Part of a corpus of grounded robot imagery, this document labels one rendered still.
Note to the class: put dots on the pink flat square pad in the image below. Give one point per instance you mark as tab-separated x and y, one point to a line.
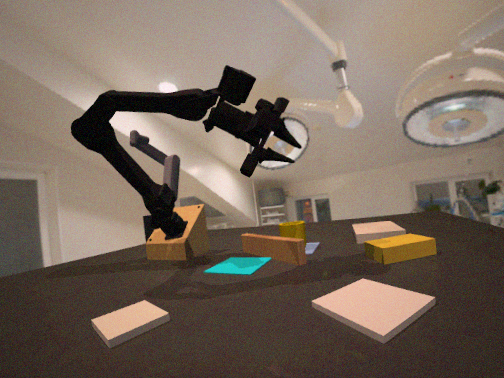
375	309

